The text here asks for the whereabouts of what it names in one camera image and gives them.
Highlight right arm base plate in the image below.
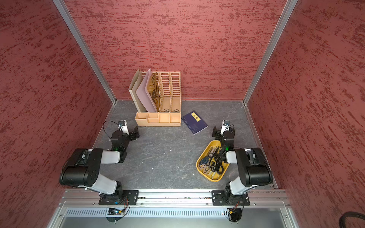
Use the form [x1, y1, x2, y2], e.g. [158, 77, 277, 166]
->
[211, 190, 250, 206]

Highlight purple folder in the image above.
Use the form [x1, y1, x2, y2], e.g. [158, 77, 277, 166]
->
[136, 69, 157, 113]

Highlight blue handled scissors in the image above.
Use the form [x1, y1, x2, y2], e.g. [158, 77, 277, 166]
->
[198, 147, 216, 168]

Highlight large black scissors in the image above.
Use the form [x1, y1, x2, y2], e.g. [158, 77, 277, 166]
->
[209, 147, 224, 175]

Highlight beige cardboard folder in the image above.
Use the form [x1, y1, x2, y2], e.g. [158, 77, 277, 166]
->
[128, 69, 147, 113]

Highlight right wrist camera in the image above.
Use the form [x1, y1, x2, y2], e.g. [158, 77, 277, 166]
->
[221, 120, 230, 135]

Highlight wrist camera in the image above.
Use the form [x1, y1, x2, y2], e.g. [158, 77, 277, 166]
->
[117, 120, 129, 135]
[221, 120, 230, 135]

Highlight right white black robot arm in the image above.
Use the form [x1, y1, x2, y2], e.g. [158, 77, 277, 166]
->
[212, 126, 273, 204]

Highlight aluminium front rail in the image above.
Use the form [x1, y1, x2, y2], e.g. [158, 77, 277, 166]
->
[58, 189, 291, 208]

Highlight yellow storage tray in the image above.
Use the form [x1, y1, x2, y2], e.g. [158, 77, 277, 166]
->
[196, 140, 229, 182]

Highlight black cable bottom corner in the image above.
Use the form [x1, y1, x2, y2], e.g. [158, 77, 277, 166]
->
[338, 211, 365, 228]

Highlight dark blue notebook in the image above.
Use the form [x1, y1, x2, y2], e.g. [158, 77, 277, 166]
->
[181, 111, 208, 135]

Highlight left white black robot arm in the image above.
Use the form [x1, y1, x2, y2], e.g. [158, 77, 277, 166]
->
[59, 126, 140, 205]

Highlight wooden desk file organizer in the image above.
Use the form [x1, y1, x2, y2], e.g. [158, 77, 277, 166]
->
[135, 71, 182, 127]

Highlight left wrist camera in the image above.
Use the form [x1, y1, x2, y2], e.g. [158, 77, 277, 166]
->
[117, 120, 129, 135]

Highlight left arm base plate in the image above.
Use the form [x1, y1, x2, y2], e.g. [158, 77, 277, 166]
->
[98, 190, 139, 206]

